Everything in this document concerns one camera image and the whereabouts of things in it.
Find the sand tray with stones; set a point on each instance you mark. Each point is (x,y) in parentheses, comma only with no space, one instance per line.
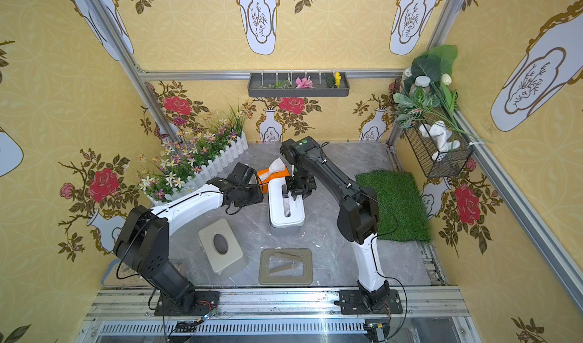
(114,278)

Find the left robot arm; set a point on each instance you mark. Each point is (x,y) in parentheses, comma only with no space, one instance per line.
(143,243)

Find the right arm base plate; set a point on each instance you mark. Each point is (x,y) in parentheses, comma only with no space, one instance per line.
(353,302)

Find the black wire wall basket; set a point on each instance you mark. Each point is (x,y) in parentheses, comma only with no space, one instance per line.
(423,149)

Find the yellow artificial flower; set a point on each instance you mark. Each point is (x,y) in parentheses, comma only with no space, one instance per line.
(337,79)

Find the white tissue box lid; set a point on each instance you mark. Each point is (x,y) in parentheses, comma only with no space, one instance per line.
(277,190)

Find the green artificial leaf plant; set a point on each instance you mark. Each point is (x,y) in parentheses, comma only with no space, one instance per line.
(426,93)

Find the beige tissue box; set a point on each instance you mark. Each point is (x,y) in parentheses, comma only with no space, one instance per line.
(222,249)

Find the green artificial grass mat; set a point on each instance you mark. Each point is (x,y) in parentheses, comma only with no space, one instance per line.
(403,215)

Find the orange tissue pack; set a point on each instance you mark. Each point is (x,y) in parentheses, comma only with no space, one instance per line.
(277,169)

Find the grey wall shelf tray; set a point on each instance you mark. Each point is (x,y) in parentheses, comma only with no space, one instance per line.
(281,84)

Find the grey tissue box base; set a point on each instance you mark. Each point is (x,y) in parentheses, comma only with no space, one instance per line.
(283,231)

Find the blue tissue paper pack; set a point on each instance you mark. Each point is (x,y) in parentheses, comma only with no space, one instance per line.
(286,206)

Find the olive green frame tray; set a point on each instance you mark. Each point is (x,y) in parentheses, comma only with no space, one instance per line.
(286,267)

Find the pink artificial flower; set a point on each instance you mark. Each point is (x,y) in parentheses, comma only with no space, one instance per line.
(304,83)

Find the white fence flower planter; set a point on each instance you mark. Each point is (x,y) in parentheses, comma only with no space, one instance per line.
(186,166)

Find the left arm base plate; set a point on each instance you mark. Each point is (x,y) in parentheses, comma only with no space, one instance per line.
(194,304)

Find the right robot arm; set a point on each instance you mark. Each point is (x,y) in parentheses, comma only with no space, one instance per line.
(359,216)

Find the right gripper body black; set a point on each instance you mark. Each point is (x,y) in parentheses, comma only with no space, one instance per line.
(297,190)

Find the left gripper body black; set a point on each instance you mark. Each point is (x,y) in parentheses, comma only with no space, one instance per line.
(250,187)

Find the white cloth in basket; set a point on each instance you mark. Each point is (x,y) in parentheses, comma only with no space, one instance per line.
(442,137)

